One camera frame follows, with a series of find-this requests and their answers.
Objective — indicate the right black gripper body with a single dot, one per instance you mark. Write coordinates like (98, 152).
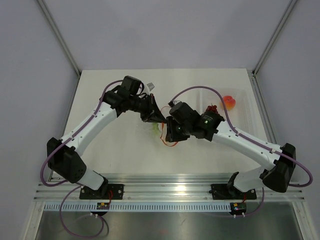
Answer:
(178, 132)

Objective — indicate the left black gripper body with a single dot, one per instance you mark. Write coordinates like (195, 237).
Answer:
(145, 107)

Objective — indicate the clear zip top bag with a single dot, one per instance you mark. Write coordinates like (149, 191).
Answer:
(162, 137)

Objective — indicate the red grape bunch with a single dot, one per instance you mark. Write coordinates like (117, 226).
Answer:
(212, 108)

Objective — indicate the peach fruit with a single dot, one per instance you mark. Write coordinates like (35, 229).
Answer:
(229, 102)

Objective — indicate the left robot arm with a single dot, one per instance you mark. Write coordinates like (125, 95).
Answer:
(120, 96)

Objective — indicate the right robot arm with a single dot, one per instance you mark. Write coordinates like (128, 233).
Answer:
(276, 163)

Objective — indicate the white plastic basket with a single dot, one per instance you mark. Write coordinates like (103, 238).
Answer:
(238, 105)

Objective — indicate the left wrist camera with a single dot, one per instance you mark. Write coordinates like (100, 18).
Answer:
(150, 86)

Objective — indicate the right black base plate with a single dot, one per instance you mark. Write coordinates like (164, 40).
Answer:
(220, 191)

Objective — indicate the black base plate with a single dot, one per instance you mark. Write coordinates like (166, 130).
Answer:
(115, 191)
(220, 191)

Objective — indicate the aluminium mounting rail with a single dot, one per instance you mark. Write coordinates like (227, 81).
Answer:
(165, 188)

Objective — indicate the left aluminium frame post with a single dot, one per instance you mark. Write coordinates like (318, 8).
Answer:
(48, 17)

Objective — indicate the aluminium frame post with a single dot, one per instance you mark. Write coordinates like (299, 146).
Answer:
(48, 17)
(292, 4)

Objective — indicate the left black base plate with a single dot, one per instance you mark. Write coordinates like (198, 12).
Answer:
(115, 191)

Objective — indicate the white slotted cable duct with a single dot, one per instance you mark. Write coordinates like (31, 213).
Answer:
(214, 207)

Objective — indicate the right aluminium frame post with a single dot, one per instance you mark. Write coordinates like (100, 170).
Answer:
(292, 4)

